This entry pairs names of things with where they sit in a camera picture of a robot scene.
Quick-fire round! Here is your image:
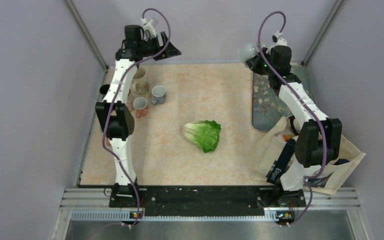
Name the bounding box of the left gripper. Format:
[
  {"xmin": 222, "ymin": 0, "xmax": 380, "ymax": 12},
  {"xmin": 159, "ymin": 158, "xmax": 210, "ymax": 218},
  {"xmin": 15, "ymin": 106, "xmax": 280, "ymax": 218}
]
[{"xmin": 138, "ymin": 31, "xmax": 182, "ymax": 61}]

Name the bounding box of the pale blue glass mug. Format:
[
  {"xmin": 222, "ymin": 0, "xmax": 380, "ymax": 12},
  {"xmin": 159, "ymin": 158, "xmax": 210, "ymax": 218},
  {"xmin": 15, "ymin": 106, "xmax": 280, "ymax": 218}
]
[{"xmin": 237, "ymin": 43, "xmax": 260, "ymax": 64}]

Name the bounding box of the blue grey mug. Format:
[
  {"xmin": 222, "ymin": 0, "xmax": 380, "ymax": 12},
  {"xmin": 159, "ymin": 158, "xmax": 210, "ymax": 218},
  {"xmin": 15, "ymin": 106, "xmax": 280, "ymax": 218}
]
[{"xmin": 151, "ymin": 85, "xmax": 167, "ymax": 105}]

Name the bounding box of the cream tall mug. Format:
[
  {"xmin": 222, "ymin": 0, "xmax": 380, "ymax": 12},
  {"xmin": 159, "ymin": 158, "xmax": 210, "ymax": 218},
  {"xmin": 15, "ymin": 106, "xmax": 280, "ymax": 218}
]
[{"xmin": 130, "ymin": 66, "xmax": 150, "ymax": 96}]

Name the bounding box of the terracotta pink mug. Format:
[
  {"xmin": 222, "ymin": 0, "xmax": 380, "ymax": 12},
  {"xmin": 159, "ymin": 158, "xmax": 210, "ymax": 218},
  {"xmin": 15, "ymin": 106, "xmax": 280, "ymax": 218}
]
[{"xmin": 132, "ymin": 97, "xmax": 149, "ymax": 119}]

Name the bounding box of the brown patterned mug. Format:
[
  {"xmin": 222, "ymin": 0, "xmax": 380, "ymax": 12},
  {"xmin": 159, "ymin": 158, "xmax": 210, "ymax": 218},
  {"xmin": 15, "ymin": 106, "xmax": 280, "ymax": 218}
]
[{"xmin": 99, "ymin": 84, "xmax": 110, "ymax": 96}]

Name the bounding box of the large pink mug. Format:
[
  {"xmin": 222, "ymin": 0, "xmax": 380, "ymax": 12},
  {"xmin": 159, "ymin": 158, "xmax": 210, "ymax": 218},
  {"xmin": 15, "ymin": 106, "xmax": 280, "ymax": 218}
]
[{"xmin": 125, "ymin": 95, "xmax": 135, "ymax": 112}]

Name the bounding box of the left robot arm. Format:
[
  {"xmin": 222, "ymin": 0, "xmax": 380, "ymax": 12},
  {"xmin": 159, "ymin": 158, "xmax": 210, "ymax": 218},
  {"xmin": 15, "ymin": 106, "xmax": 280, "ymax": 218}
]
[{"xmin": 95, "ymin": 25, "xmax": 182, "ymax": 207}]

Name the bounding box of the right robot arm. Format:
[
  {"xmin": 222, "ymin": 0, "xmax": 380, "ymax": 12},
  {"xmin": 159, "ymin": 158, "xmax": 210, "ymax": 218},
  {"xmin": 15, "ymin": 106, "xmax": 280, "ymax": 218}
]
[{"xmin": 244, "ymin": 45, "xmax": 342, "ymax": 206}]

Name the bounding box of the floral patterned tray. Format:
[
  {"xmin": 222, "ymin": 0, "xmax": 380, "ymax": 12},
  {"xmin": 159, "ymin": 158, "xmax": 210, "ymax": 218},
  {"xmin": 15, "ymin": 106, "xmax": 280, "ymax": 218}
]
[{"xmin": 251, "ymin": 62, "xmax": 315, "ymax": 132}]

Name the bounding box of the green lettuce head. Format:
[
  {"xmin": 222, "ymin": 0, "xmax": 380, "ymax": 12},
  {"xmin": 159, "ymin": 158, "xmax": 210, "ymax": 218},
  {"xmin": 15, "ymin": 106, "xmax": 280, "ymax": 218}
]
[{"xmin": 182, "ymin": 120, "xmax": 222, "ymax": 153}]

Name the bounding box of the beige tote bag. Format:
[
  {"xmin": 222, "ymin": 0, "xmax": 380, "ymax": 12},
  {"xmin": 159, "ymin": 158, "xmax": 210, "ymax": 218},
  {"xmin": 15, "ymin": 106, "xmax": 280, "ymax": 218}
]
[{"xmin": 250, "ymin": 117, "xmax": 366, "ymax": 195}]

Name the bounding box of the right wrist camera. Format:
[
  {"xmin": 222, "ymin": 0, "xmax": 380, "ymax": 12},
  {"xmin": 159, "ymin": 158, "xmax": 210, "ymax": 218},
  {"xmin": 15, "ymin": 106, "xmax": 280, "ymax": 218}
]
[{"xmin": 271, "ymin": 31, "xmax": 288, "ymax": 48}]

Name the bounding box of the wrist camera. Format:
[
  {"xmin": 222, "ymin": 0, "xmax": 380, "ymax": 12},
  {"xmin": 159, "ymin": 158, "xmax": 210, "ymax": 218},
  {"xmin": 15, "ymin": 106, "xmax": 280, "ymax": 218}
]
[
  {"xmin": 141, "ymin": 17, "xmax": 158, "ymax": 40},
  {"xmin": 271, "ymin": 31, "xmax": 288, "ymax": 48}
]

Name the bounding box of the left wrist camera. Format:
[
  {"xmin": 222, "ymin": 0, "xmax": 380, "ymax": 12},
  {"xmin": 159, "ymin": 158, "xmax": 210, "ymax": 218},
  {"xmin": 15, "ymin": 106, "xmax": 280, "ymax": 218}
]
[{"xmin": 141, "ymin": 17, "xmax": 158, "ymax": 40}]

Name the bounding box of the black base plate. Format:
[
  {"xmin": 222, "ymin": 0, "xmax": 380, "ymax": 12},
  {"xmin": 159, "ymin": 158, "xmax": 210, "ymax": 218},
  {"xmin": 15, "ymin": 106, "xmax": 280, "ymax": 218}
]
[{"xmin": 109, "ymin": 184, "xmax": 306, "ymax": 217}]

